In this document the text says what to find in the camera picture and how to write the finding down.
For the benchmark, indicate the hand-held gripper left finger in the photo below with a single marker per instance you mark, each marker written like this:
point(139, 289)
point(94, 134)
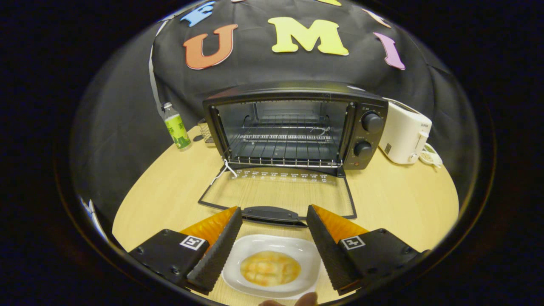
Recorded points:
point(221, 250)

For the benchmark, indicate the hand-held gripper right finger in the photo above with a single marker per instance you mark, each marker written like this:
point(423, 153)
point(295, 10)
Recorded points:
point(325, 248)

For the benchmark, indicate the golden bread bun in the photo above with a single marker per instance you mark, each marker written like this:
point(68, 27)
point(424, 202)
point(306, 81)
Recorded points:
point(270, 267)

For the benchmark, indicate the black toaster oven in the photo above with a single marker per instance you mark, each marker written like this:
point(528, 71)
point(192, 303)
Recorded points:
point(374, 106)

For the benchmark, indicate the white pop-up toaster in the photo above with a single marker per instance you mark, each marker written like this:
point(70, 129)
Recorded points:
point(403, 131)

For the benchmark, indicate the white square plate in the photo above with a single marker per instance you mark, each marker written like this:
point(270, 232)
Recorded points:
point(272, 243)

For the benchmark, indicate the small clear glass jar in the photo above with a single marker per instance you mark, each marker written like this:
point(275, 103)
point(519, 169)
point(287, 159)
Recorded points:
point(206, 131)

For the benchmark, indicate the green label plastic bottle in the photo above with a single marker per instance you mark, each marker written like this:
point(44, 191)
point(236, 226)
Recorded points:
point(176, 129)

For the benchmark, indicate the white divided snack dish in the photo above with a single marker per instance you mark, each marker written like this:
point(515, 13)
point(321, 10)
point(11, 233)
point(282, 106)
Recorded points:
point(431, 158)

